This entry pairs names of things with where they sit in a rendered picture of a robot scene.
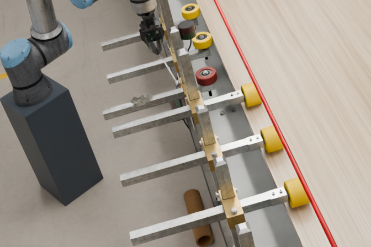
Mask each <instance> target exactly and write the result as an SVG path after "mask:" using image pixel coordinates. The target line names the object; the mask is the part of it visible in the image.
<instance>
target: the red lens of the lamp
mask: <svg viewBox="0 0 371 247"><path fill-rule="evenodd" d="M192 22H193V21H192ZM178 29H179V33H181V34H190V33H192V32H193V31H194V30H195V26H194V22H193V25H192V26H191V27H190V28H187V29H180V28H179V25H178Z"/></svg>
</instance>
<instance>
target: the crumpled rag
mask: <svg viewBox="0 0 371 247"><path fill-rule="evenodd" d="M152 98H153V97H152V95H151V94H148V95H146V94H143V95H142V96H138V97H136V96H134V97H133V98H132V100H131V101H130V103H133V107H139V106H141V105H145V104H146V103H147V102H149V101H150V99H152Z"/></svg>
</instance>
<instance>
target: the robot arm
mask: <svg viewBox="0 0 371 247"><path fill-rule="evenodd" d="M70 1H71V3H72V4H73V5H75V6H76V7H77V8H79V9H85V8H87V7H89V6H91V5H92V4H93V3H94V2H96V1H97V0H70ZM26 3H27V6H28V9H29V14H30V17H31V22H32V26H31V27H30V35H31V37H30V38H28V39H24V38H20V39H14V40H12V41H10V42H8V43H7V44H6V45H4V46H3V47H2V49H1V51H0V59H1V63H2V65H3V67H4V69H5V71H6V74H7V76H8V78H9V80H10V82H11V85H12V87H13V99H14V102H15V103H16V104H17V105H19V106H23V107H27V106H33V105H37V104H39V103H41V102H43V101H44V100H46V99H47V98H48V97H49V96H50V95H51V93H52V90H53V88H52V85H51V83H50V81H49V80H48V79H47V78H45V77H44V76H43V74H42V72H41V69H42V68H44V67H45V66H47V65H48V64H49V63H51V62H52V61H54V60H55V59H57V58H58V57H60V56H61V55H63V54H65V53H66V52H67V51H68V50H69V49H70V48H71V47H72V44H73V41H72V40H73V39H72V35H71V33H70V31H69V29H67V28H66V25H65V24H64V23H62V22H60V21H59V20H57V19H56V16H55V12H54V7H53V4H52V0H26ZM130 3H131V7H132V10H133V12H135V13H136V14H137V15H138V16H140V17H142V19H143V21H141V23H140V24H139V26H140V27H141V29H139V32H140V37H141V39H142V41H143V42H144V43H145V44H146V45H147V47H148V48H149V49H150V50H151V51H152V53H154V54H156V55H159V54H160V52H161V50H162V45H163V39H164V38H163V37H164V34H165V32H164V29H163V27H162V23H161V24H160V23H159V19H157V18H156V17H155V14H154V12H155V10H156V8H155V7H156V6H157V3H156V0H130ZM153 17H154V18H153ZM153 41H156V45H157V48H155V45H154V43H153Z"/></svg>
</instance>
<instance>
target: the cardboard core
mask: <svg viewBox="0 0 371 247"><path fill-rule="evenodd" d="M184 200H185V205H186V208H187V211H188V214H192V213H196V212H200V211H203V210H205V209H204V206H203V202H202V199H201V196H200V193H199V191H198V190H196V189H191V190H188V191H186V192H185V194H184ZM192 230H193V234H194V237H195V242H196V244H197V245H198V246H200V247H205V246H208V245H210V244H211V243H212V242H213V236H212V233H211V230H210V226H209V224H207V225H203V226H201V227H197V228H193V229H192Z"/></svg>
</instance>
